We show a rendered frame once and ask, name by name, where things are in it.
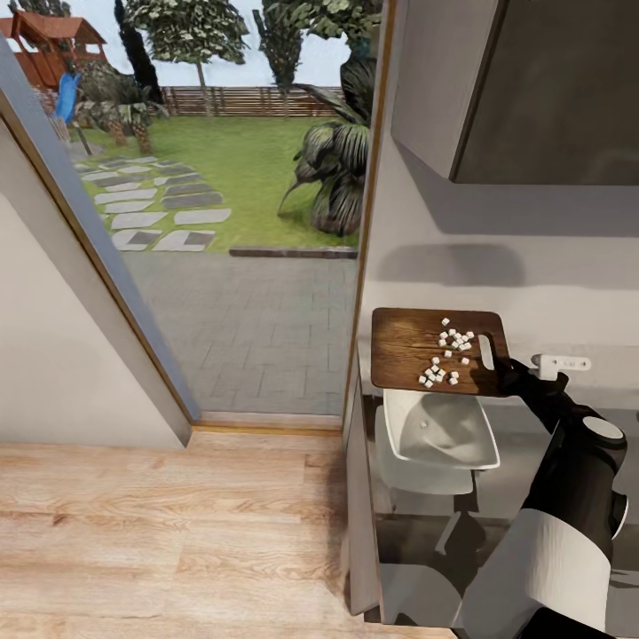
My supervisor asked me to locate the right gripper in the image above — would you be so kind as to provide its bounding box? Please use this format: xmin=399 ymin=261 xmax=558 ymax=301
xmin=493 ymin=358 xmax=569 ymax=414

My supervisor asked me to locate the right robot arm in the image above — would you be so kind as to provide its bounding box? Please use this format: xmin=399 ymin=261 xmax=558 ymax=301
xmin=461 ymin=354 xmax=628 ymax=639

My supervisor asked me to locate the bowl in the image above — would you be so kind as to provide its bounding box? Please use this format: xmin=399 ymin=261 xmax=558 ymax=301
xmin=383 ymin=390 xmax=500 ymax=469

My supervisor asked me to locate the cutting board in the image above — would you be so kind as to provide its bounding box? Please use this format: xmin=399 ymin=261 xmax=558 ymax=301
xmin=370 ymin=306 xmax=512 ymax=398

